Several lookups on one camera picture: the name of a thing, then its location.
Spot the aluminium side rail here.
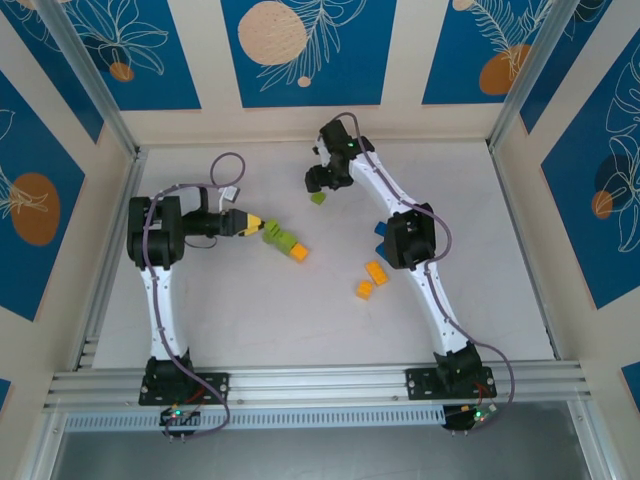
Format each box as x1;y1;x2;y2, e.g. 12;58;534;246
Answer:
72;149;149;372
487;142;564;362

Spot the aluminium frame post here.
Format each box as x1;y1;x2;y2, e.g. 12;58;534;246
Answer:
487;0;601;154
35;0;141;160

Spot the long aluminium mounting rail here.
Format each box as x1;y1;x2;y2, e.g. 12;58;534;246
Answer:
42;360;596;414

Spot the white slotted cable duct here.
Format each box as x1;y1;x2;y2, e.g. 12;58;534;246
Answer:
64;405;447;432

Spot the grey metal sheet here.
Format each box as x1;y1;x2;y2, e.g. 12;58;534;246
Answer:
49;399;594;480

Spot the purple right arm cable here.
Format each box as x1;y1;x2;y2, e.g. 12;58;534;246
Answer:
317;112;518;414

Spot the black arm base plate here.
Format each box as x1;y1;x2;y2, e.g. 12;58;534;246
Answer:
405;366;499;401
138;370;231;406

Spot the orange two-by-four lego brick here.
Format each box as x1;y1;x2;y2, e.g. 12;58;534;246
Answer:
364;260;390;287

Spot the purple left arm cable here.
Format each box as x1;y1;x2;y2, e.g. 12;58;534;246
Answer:
142;152;247;441

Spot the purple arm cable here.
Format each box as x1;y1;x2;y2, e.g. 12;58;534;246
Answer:
317;112;518;414
142;152;247;441

